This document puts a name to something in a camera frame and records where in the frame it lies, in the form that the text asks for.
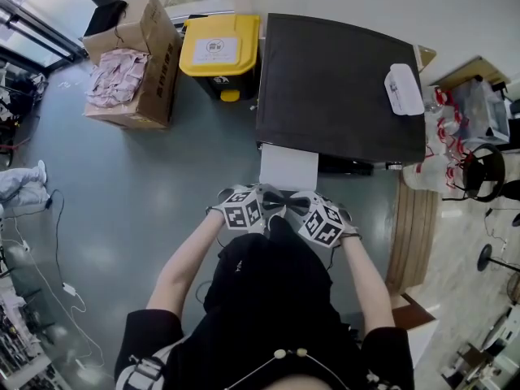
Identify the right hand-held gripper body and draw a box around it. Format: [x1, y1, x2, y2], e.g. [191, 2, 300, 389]
[297, 191, 353, 250]

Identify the person's left hand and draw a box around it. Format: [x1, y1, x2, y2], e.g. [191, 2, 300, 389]
[206, 198, 228, 219]

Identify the black equipment pile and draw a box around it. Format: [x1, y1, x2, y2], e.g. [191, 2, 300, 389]
[0, 70, 50, 167]

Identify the black cloth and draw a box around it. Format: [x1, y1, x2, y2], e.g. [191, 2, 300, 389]
[82, 0, 129, 38]

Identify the person's black clothing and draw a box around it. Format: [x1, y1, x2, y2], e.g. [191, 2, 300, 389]
[114, 215, 416, 390]

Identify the white buckled strap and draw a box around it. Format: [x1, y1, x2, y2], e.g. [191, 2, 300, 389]
[115, 338, 184, 390]

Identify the black round stand base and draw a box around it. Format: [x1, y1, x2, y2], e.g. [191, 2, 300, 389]
[476, 240, 520, 275]

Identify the cluttered equipment shelf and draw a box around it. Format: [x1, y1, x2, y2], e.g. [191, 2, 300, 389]
[0, 280, 56, 390]

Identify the white beaded cord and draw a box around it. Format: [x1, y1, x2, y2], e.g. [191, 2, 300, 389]
[224, 347, 347, 390]

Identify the white cable with adapter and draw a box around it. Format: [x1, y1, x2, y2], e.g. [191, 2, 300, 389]
[0, 216, 107, 382]

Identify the white paper sheet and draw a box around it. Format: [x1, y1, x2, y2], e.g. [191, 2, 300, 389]
[258, 143, 320, 192]

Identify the black round chair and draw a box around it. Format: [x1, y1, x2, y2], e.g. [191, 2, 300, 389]
[441, 142, 507, 203]

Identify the glass door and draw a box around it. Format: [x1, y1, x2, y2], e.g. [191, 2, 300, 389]
[0, 0, 125, 73]

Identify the pile of pink cloths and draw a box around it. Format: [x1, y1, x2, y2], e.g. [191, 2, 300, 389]
[84, 47, 151, 109]

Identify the clear plastic storage bin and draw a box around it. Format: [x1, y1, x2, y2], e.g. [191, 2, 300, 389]
[449, 76, 512, 145]

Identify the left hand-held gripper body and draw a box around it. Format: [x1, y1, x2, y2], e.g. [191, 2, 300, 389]
[216, 182, 270, 236]

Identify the black floor cable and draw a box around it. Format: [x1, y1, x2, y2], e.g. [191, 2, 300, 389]
[45, 188, 67, 288]

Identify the person's left forearm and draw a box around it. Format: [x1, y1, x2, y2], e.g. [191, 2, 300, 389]
[145, 210, 228, 325]

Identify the small cardboard piece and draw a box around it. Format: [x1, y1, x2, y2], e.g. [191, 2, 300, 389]
[413, 44, 439, 73]

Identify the person's right forearm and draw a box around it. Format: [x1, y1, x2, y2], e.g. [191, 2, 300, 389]
[338, 234, 398, 337]

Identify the pile of white plastic bags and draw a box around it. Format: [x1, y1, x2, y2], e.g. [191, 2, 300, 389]
[401, 86, 477, 203]

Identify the yellow lid black trash bin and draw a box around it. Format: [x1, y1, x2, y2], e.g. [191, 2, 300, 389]
[178, 14, 262, 103]

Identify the person's right hand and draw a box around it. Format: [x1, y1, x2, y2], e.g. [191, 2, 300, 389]
[338, 204, 362, 240]

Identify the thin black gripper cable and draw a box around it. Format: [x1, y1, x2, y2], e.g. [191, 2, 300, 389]
[326, 244, 343, 271]

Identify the white printed board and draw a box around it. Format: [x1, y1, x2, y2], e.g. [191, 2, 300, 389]
[405, 318, 441, 378]

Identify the flat cardboard sheet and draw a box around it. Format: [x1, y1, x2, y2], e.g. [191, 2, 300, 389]
[429, 55, 512, 93]

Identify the white packet on cabinet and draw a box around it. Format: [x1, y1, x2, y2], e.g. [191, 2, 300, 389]
[383, 63, 424, 117]

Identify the large brown cardboard box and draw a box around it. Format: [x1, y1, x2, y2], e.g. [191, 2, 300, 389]
[81, 0, 184, 131]

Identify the wooden slatted bench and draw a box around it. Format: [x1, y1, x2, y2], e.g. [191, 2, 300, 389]
[383, 175, 440, 297]

